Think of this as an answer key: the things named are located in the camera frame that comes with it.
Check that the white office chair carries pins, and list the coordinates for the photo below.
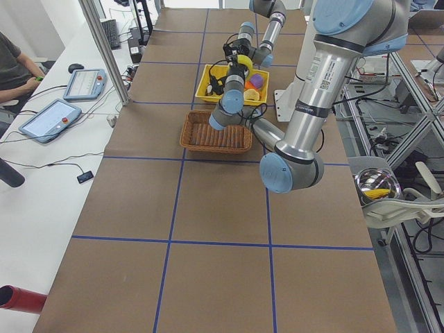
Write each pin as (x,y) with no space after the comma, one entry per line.
(387,213)

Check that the seated person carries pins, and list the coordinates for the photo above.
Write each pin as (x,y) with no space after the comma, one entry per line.
(20,76)

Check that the black rod on desk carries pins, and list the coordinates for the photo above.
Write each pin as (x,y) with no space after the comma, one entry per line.
(10,176)

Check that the black computer mouse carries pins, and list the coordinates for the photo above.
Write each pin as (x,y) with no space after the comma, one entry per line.
(74,66)

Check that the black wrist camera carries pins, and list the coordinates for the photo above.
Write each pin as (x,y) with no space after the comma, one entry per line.
(218,85)
(227,49)

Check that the red tube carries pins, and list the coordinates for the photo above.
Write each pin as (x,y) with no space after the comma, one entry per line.
(19,299)

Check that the teach pendant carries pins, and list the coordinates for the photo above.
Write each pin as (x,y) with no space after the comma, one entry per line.
(48,123)
(85,84)

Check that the brown wicker basket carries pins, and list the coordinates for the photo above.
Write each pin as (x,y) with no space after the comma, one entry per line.
(198,135)

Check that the yellow tape roll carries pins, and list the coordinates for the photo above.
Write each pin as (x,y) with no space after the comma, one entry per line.
(244,62)

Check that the lower teach pendant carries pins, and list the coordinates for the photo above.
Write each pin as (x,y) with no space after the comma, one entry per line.
(48,123)

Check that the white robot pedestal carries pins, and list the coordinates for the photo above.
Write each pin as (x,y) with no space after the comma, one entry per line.
(285,99)

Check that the small black device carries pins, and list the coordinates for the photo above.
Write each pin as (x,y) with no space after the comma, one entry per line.
(84,177)

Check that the purple cube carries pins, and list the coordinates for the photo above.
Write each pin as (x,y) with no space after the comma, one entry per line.
(256,80)

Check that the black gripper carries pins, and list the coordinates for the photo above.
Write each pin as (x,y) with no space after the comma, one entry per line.
(239,45)
(232,69)

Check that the black keyboard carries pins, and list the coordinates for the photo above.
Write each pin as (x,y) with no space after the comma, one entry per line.
(109,27)

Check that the upper teach pendant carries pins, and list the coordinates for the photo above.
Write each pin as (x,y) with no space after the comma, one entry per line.
(85,84)

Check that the yellow plastic basket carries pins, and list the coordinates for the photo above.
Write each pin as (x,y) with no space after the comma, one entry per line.
(219,71)

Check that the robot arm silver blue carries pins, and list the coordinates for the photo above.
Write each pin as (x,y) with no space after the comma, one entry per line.
(344,32)
(262,55)

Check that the orange toy block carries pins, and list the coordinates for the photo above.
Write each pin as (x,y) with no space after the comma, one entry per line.
(249,85)

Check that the steel bowl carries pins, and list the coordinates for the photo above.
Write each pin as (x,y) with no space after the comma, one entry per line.
(374,184)

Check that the aluminium frame post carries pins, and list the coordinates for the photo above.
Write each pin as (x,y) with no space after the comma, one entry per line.
(92,18)

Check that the beige bread toy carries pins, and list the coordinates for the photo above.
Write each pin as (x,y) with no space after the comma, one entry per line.
(251,95)

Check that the black power box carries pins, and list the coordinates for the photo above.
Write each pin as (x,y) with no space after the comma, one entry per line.
(135,50)

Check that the penguin toy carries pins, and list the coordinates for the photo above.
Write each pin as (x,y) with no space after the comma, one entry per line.
(209,90)

